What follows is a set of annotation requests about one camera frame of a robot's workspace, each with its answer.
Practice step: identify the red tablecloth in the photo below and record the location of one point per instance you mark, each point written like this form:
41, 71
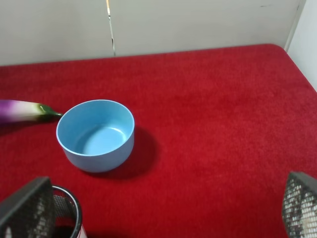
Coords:
217, 133

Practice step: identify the light blue bowl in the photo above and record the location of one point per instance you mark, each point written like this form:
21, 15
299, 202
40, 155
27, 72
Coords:
97, 136

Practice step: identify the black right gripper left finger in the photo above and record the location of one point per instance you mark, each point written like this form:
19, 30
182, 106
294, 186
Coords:
29, 212

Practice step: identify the black mesh pen holder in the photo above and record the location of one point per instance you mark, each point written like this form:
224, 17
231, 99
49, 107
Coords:
68, 215

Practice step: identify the purple toy eggplant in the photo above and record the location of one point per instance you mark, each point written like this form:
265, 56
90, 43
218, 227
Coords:
15, 111

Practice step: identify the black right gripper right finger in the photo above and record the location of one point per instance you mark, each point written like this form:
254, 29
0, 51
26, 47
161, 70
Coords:
299, 206

